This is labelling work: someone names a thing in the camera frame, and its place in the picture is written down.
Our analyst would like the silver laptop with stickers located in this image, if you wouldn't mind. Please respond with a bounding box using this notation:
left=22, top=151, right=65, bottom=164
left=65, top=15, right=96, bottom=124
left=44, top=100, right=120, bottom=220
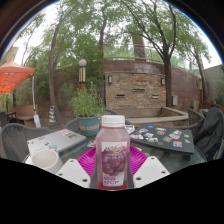
left=26, top=128, right=87, bottom=158

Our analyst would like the blue yellow striped bollard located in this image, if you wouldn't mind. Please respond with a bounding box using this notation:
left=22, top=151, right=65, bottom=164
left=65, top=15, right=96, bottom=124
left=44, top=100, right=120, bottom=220
left=48, top=104, right=57, bottom=124

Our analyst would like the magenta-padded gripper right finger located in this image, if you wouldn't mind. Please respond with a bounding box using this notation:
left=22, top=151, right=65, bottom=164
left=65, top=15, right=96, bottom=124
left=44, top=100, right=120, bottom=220
left=127, top=145, right=171, bottom=189

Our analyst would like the orange canopy tent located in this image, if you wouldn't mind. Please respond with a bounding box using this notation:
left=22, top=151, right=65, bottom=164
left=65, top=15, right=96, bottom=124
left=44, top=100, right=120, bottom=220
left=0, top=58, right=36, bottom=96

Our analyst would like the white textured cup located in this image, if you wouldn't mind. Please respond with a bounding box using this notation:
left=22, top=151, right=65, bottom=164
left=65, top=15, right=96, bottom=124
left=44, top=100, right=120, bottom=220
left=31, top=148, right=65, bottom=175

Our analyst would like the black laptop with stickers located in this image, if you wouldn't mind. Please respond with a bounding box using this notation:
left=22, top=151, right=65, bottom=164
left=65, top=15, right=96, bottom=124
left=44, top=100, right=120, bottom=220
left=127, top=124, right=196, bottom=156

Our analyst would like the potted green plant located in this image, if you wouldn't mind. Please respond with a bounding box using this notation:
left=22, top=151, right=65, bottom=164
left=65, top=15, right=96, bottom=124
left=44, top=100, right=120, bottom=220
left=67, top=82, right=106, bottom=137

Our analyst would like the flat round red coaster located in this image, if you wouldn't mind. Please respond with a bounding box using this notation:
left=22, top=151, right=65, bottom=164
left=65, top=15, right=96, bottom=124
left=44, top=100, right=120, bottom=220
left=96, top=184, right=128, bottom=192

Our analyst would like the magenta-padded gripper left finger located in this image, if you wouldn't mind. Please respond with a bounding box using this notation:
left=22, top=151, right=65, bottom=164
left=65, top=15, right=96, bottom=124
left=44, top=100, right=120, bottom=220
left=54, top=146, right=99, bottom=190

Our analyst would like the pink drink bottle white cap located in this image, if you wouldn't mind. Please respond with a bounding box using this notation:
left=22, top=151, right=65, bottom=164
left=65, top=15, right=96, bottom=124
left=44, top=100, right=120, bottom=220
left=94, top=114, right=132, bottom=190

